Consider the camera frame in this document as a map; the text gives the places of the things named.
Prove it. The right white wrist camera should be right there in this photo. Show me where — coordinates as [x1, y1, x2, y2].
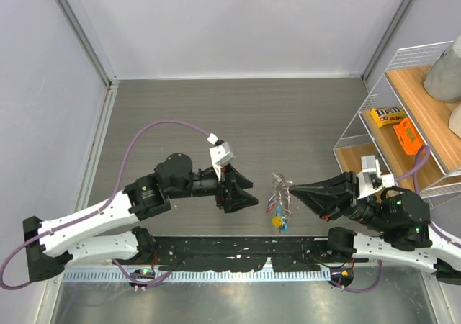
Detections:
[357, 155, 395, 199]

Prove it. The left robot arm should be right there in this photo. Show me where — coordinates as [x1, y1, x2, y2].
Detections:
[22, 153, 259, 282]

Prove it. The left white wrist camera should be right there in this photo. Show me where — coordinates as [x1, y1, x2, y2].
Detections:
[207, 133, 235, 181]

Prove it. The white wire shelf rack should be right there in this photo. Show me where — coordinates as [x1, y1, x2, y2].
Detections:
[334, 42, 460, 198]

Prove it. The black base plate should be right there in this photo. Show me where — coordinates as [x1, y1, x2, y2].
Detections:
[120, 236, 351, 273]

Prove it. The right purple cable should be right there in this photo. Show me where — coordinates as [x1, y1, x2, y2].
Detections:
[394, 144, 461, 246]

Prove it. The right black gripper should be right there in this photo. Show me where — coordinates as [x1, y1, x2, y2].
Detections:
[287, 169, 391, 233]

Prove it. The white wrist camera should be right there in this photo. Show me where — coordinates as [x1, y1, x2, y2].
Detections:
[357, 155, 395, 199]
[207, 133, 235, 181]

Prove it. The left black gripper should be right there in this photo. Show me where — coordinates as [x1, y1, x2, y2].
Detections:
[169, 163, 259, 212]

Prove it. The yellow candy bag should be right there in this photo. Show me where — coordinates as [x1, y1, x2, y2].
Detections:
[370, 105, 407, 128]

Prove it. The white slotted cable duct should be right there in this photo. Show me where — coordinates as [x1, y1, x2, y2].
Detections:
[62, 267, 331, 283]

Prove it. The orange candy box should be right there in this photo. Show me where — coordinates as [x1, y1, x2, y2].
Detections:
[393, 117, 424, 156]

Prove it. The white rounded object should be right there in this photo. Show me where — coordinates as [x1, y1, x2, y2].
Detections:
[449, 104, 461, 138]

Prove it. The grey stone-like object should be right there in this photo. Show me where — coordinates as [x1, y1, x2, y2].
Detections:
[424, 37, 460, 103]

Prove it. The large silver keyring with keys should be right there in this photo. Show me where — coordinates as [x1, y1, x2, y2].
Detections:
[266, 173, 293, 233]

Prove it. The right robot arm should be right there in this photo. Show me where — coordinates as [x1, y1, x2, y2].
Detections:
[289, 171, 460, 285]

